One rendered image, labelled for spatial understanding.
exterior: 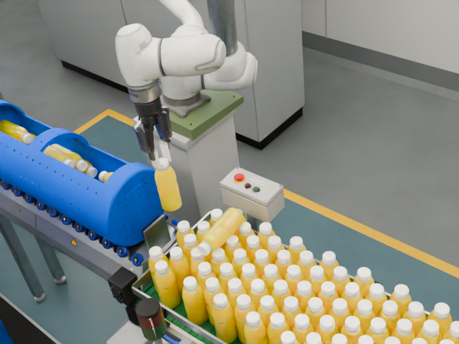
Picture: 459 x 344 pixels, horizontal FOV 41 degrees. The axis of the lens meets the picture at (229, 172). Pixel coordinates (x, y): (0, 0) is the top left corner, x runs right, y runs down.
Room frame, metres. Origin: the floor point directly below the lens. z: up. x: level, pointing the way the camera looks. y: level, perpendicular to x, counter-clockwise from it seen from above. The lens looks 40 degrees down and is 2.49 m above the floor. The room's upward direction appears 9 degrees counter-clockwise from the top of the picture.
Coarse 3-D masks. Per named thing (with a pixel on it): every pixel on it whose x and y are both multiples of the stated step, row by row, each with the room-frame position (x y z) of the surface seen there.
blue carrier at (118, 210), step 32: (32, 128) 2.20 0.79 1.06; (64, 128) 1.96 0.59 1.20; (0, 160) 1.88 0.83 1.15; (32, 160) 1.79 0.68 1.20; (96, 160) 1.92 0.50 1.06; (32, 192) 1.75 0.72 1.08; (64, 192) 1.63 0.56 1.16; (96, 192) 1.56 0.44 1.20; (128, 192) 1.55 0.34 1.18; (96, 224) 1.50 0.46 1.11; (128, 224) 1.52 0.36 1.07
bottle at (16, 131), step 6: (6, 120) 2.20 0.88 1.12; (0, 126) 2.16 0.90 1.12; (6, 126) 2.15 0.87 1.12; (12, 126) 2.14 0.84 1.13; (18, 126) 2.13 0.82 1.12; (6, 132) 2.13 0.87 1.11; (12, 132) 2.10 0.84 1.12; (18, 132) 2.09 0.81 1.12; (24, 132) 2.10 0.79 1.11; (18, 138) 2.08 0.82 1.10
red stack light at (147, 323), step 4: (160, 304) 1.02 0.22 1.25; (160, 312) 0.99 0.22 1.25; (156, 316) 0.98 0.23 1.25; (160, 316) 0.99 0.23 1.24; (140, 320) 0.98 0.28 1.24; (144, 320) 0.98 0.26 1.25; (148, 320) 0.97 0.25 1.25; (152, 320) 0.98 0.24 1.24; (156, 320) 0.98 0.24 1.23; (160, 320) 0.99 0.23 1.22; (140, 324) 0.99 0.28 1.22; (144, 324) 0.98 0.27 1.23; (148, 324) 0.98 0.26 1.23; (152, 324) 0.98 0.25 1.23; (156, 324) 0.98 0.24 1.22; (148, 328) 0.98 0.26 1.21
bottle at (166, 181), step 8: (168, 168) 1.49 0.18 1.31; (160, 176) 1.47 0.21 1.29; (168, 176) 1.47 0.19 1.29; (160, 184) 1.47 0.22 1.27; (168, 184) 1.46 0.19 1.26; (176, 184) 1.48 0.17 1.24; (160, 192) 1.47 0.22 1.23; (168, 192) 1.46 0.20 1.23; (176, 192) 1.47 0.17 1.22; (168, 200) 1.46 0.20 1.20; (176, 200) 1.47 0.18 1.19; (168, 208) 1.46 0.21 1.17; (176, 208) 1.46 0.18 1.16
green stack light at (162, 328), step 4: (164, 320) 1.00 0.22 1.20; (160, 324) 0.99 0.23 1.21; (164, 324) 1.00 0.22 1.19; (144, 328) 0.98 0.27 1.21; (152, 328) 0.98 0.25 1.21; (156, 328) 0.98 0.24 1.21; (160, 328) 0.98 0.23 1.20; (164, 328) 0.99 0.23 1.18; (144, 332) 0.98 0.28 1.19; (148, 332) 0.98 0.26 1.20; (152, 332) 0.97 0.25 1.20; (156, 332) 0.98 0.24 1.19; (160, 332) 0.98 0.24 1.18; (164, 332) 0.99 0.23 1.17; (144, 336) 0.99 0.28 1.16; (148, 336) 0.98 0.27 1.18; (152, 336) 0.98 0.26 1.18; (156, 336) 0.98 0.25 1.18; (160, 336) 0.98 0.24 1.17; (152, 340) 0.98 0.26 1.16
